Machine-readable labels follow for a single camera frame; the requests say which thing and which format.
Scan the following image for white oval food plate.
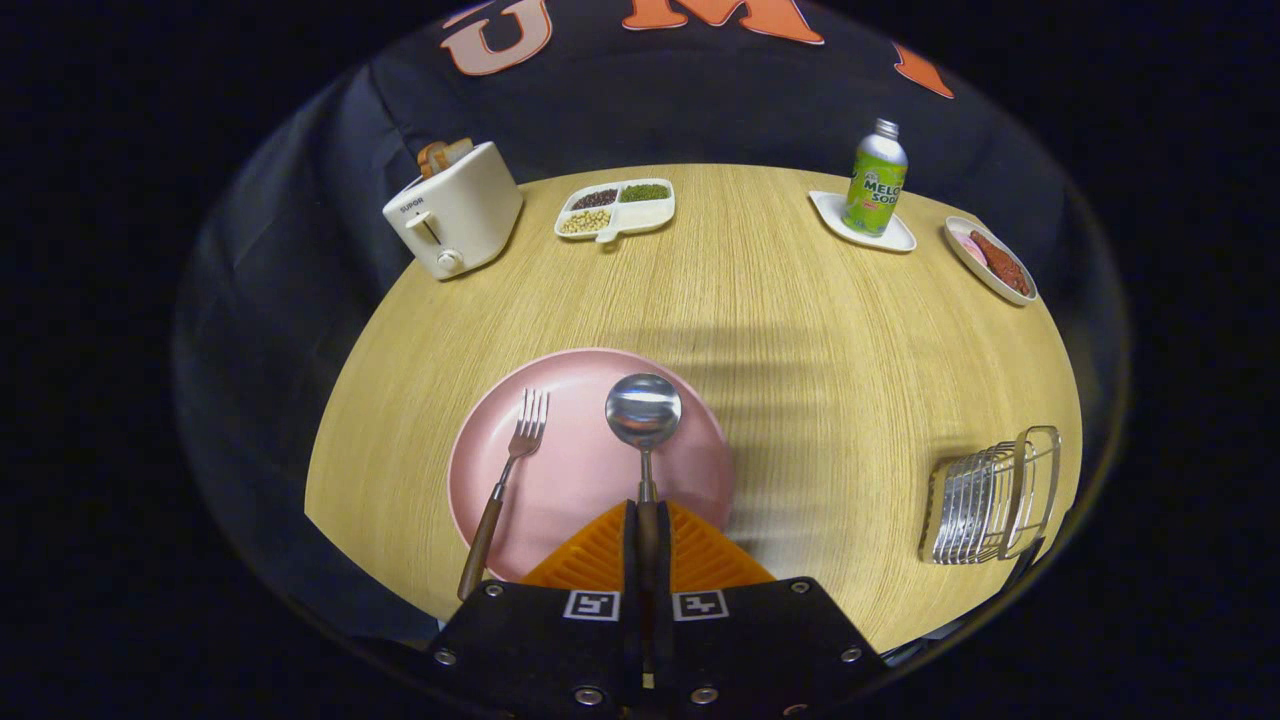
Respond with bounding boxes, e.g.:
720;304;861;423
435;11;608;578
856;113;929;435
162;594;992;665
944;216;1039;306

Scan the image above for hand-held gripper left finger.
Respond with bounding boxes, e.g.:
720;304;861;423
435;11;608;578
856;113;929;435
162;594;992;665
430;500;646;720

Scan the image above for white square coaster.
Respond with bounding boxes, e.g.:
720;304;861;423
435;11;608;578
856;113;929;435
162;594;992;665
808;190;917;253

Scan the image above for white divided snack dish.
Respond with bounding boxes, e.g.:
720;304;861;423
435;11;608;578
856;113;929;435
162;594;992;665
554;178;676;244

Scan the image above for metal wire rack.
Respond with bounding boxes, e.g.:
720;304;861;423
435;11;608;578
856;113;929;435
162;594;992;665
920;426;1062;566

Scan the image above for metal spoon wooden handle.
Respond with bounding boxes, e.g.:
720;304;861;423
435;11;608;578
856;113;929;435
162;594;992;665
605;373;683;691

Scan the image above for green soda bottle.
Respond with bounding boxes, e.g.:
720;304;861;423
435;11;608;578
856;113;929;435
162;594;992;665
842;118;909;238

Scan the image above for red meat pieces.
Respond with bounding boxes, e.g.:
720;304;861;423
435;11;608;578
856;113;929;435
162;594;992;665
968;230;1032;298

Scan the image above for white toaster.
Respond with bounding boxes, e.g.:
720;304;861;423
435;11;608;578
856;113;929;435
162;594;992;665
382;141;524;281

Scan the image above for pink plate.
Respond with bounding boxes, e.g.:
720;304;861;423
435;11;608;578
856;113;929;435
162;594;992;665
447;347;738;583

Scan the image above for metal fork wooden handle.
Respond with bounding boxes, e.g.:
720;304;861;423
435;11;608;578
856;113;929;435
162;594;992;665
458;388;550;601

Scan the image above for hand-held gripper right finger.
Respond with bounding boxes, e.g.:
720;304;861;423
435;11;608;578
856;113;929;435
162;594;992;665
655;500;887;720

